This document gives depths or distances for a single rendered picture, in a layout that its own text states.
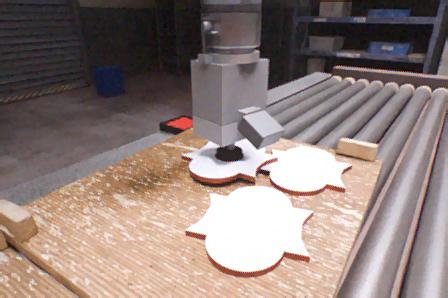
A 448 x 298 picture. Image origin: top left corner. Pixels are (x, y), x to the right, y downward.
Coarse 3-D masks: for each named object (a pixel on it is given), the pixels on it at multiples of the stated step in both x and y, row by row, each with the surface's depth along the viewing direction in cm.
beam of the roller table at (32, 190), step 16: (304, 80) 115; (320, 80) 115; (272, 96) 93; (288, 96) 95; (128, 144) 59; (144, 144) 59; (96, 160) 53; (112, 160) 53; (48, 176) 47; (64, 176) 47; (80, 176) 47; (0, 192) 43; (16, 192) 43; (32, 192) 43; (48, 192) 43
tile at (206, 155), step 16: (208, 144) 49; (240, 144) 49; (192, 160) 44; (208, 160) 44; (240, 160) 44; (256, 160) 44; (272, 160) 45; (208, 176) 40; (224, 176) 40; (240, 176) 41
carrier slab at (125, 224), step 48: (192, 144) 54; (288, 144) 54; (96, 192) 39; (144, 192) 39; (192, 192) 39; (336, 192) 39; (48, 240) 31; (96, 240) 31; (144, 240) 31; (192, 240) 31; (336, 240) 31; (96, 288) 26; (144, 288) 26; (192, 288) 26; (240, 288) 26; (288, 288) 26; (336, 288) 26
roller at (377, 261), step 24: (432, 96) 96; (432, 120) 71; (432, 144) 60; (408, 168) 49; (408, 192) 42; (384, 216) 38; (408, 216) 38; (384, 240) 33; (360, 264) 31; (384, 264) 30; (360, 288) 28; (384, 288) 28
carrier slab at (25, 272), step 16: (0, 256) 29; (16, 256) 29; (0, 272) 27; (16, 272) 27; (32, 272) 27; (0, 288) 26; (16, 288) 26; (32, 288) 26; (48, 288) 26; (64, 288) 26
